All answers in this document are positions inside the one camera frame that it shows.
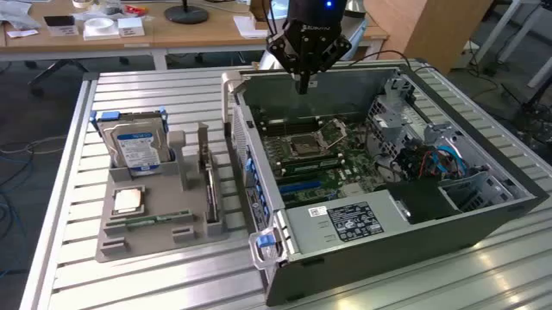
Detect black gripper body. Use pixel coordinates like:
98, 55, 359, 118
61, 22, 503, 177
283, 0, 347, 74

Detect Nvidia graphics card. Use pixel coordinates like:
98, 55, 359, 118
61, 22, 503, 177
197, 121, 221, 224

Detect white papers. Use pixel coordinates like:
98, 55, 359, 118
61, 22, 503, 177
234, 14, 272, 39

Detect wooden cabinet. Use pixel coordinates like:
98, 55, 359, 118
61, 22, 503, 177
364, 0, 495, 74

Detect metal socket cover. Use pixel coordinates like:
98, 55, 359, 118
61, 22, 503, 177
317, 118, 349, 146

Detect black lamp base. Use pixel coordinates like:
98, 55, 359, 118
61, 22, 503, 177
164, 0, 212, 25

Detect silver disk bay cage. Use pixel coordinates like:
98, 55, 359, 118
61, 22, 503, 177
365, 93, 432, 159

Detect CPU socket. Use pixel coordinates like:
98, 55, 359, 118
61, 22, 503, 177
289, 134, 323, 159

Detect small white floor box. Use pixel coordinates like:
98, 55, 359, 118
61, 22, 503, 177
456, 40, 483, 70

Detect green RAM stick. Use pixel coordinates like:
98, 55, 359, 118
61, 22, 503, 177
283, 158, 343, 174
106, 209, 192, 227

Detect green Dell motherboard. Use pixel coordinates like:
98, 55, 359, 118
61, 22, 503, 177
248, 108, 392, 209

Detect white cube box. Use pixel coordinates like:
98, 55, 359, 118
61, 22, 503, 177
117, 17, 145, 39

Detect black disk connector block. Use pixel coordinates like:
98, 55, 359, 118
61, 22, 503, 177
395, 147, 434, 181

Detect blue expansion slot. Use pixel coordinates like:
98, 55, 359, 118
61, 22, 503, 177
278, 180, 323, 194

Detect crumpled plastic wrap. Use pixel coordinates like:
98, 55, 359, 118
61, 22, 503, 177
71, 6, 126, 21

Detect wide white tape roll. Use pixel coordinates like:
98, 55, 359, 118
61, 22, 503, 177
85, 17, 114, 32

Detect hard disk with blue rails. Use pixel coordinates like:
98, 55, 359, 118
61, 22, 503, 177
89, 108, 174, 177

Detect black tripod stand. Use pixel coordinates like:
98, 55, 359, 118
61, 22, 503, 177
503, 54, 552, 149

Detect black and white box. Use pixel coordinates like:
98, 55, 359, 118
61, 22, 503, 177
45, 15, 79, 37

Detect grey parts rack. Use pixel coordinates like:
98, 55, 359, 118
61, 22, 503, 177
95, 130, 230, 263

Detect grey disk bay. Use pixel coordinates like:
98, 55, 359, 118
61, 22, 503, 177
438, 169, 518, 214

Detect black chair base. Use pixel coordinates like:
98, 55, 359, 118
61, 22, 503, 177
26, 57, 130, 96

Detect grey power supply unit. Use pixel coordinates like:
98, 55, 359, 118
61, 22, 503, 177
276, 190, 409, 256

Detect CPU chip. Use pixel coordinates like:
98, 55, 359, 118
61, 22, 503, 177
113, 189, 143, 214

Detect paper tag with red print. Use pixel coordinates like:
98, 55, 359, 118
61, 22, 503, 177
7, 28, 41, 39

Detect clear plastic bag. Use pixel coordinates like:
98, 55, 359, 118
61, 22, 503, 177
0, 0, 43, 30

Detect black open PC case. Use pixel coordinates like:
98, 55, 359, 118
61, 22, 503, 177
221, 63, 551, 307

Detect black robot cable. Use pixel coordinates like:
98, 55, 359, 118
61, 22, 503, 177
261, 0, 280, 36

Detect black power cable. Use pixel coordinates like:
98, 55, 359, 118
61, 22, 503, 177
344, 50, 432, 70

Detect black looped wire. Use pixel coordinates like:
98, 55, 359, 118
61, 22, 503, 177
364, 122, 405, 181

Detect white desk frame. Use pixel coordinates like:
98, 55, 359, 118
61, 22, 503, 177
472, 0, 552, 88

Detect blue disk wire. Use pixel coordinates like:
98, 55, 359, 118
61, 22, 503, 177
434, 145, 471, 179

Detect white floor cable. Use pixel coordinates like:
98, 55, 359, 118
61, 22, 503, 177
0, 135, 66, 155

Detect blue floor cable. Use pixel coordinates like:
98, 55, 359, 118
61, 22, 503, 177
0, 154, 35, 278

